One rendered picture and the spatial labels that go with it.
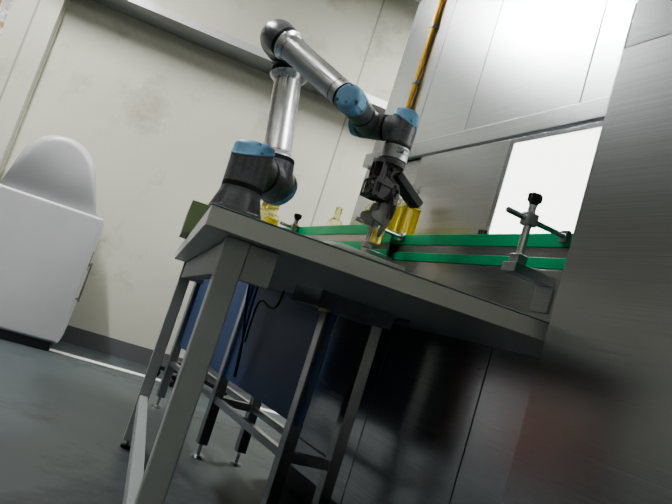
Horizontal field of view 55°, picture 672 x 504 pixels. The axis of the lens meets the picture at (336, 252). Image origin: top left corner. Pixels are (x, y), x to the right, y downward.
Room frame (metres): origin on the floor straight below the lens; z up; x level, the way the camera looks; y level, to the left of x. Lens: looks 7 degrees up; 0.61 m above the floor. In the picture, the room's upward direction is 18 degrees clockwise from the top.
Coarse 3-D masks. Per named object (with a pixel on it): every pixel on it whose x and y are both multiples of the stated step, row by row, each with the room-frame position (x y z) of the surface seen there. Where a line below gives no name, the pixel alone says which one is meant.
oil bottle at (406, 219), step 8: (400, 208) 1.97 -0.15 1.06; (408, 208) 1.94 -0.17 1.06; (416, 208) 1.95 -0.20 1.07; (400, 216) 1.96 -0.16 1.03; (408, 216) 1.95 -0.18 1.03; (416, 216) 1.96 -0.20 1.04; (400, 224) 1.94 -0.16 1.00; (408, 224) 1.95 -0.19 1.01; (416, 224) 1.96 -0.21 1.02; (400, 232) 1.94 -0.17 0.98; (408, 232) 1.95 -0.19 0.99
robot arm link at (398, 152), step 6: (384, 144) 1.73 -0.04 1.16; (390, 144) 1.70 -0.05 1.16; (396, 144) 1.70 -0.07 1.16; (384, 150) 1.71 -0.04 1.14; (390, 150) 1.70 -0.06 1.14; (396, 150) 1.70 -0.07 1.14; (402, 150) 1.69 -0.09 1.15; (408, 150) 1.71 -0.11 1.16; (384, 156) 1.71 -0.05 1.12; (390, 156) 1.70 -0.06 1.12; (396, 156) 1.70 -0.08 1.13; (402, 156) 1.70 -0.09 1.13; (408, 156) 1.73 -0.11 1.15; (402, 162) 1.72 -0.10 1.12
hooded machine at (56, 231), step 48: (48, 144) 3.97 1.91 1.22; (0, 192) 3.88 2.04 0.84; (48, 192) 4.00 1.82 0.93; (0, 240) 3.91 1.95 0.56; (48, 240) 3.99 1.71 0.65; (96, 240) 4.11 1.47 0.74; (0, 288) 3.94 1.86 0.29; (48, 288) 4.02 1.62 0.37; (0, 336) 4.01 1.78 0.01; (48, 336) 4.05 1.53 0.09
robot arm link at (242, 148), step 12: (240, 144) 1.72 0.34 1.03; (252, 144) 1.71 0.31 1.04; (264, 144) 1.72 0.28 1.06; (240, 156) 1.71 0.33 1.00; (252, 156) 1.71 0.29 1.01; (264, 156) 1.72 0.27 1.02; (228, 168) 1.73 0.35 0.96; (240, 168) 1.71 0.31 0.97; (252, 168) 1.71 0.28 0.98; (264, 168) 1.73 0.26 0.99; (276, 168) 1.79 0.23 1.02; (240, 180) 1.70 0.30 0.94; (252, 180) 1.71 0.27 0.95; (264, 180) 1.75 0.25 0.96; (276, 180) 1.80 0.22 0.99; (264, 192) 1.81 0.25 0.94
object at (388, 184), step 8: (376, 160) 1.71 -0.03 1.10; (384, 160) 1.70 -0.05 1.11; (392, 160) 1.70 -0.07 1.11; (376, 168) 1.71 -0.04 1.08; (384, 168) 1.71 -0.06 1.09; (392, 168) 1.72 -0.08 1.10; (400, 168) 1.73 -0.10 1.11; (368, 176) 1.73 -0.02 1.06; (376, 176) 1.68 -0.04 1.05; (384, 176) 1.71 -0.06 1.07; (392, 176) 1.72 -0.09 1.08; (368, 184) 1.72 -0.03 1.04; (376, 184) 1.69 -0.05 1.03; (384, 184) 1.69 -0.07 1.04; (392, 184) 1.70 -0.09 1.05; (360, 192) 1.74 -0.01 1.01; (368, 192) 1.70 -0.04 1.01; (376, 192) 1.69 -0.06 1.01; (384, 192) 1.70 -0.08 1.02; (392, 192) 1.71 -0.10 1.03; (376, 200) 1.74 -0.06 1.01; (384, 200) 1.71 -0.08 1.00
